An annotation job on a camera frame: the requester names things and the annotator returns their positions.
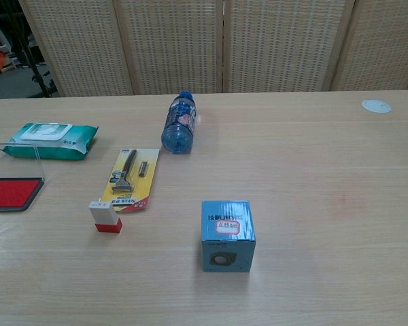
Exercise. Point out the white and red stamp block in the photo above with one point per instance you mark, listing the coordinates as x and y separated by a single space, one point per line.
103 214

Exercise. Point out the blue plastic water bottle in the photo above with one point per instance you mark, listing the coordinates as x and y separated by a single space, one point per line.
178 129

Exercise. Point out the green wet wipes pack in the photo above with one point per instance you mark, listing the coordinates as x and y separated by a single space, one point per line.
54 146

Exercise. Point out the white round grommet cover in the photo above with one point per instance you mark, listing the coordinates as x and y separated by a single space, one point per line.
376 106

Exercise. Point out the wooden rattan folding screen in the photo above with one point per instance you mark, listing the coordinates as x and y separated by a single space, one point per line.
177 44

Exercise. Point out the red clear-lid box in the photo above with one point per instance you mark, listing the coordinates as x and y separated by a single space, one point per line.
7 193

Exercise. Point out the black tripod stand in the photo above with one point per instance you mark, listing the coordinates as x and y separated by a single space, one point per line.
38 74

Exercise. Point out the blue speaker carton box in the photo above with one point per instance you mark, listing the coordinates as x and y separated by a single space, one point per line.
228 217

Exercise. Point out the razor in yellow blister pack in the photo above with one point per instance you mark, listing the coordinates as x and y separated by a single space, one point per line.
131 190

